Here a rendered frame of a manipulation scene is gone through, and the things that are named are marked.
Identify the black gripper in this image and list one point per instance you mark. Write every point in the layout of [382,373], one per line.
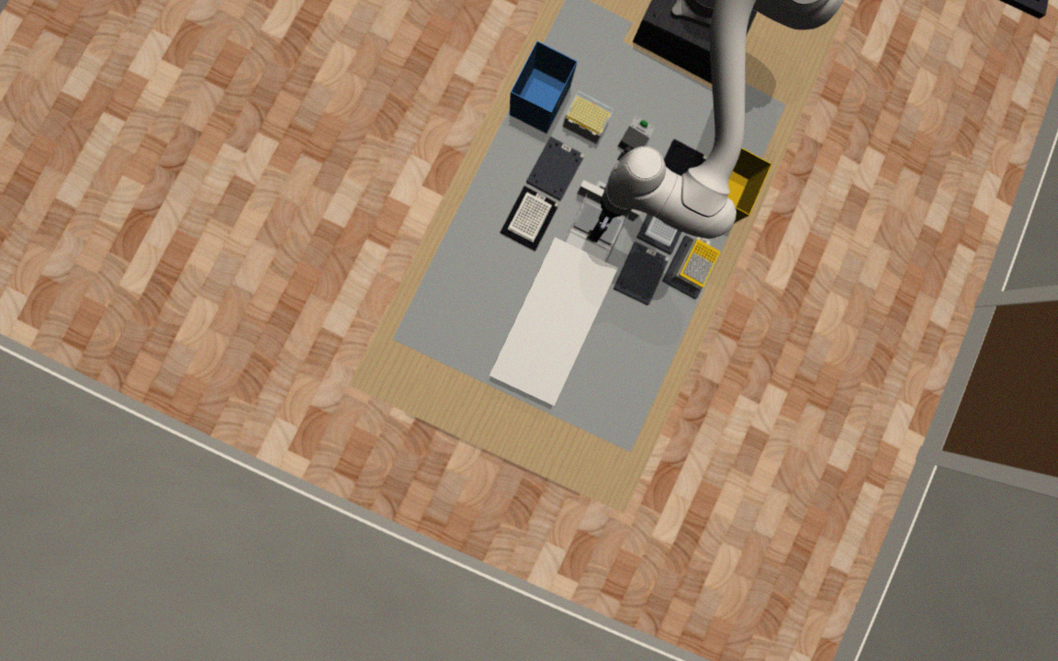
[599,229]

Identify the grey bench mat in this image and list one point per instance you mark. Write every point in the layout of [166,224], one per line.
[478,279]

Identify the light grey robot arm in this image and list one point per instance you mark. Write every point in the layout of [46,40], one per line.
[696,203]

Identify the yellow open-top bin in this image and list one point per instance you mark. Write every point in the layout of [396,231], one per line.
[746,181]

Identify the blue open-top bin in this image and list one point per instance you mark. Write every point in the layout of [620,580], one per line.
[544,78]

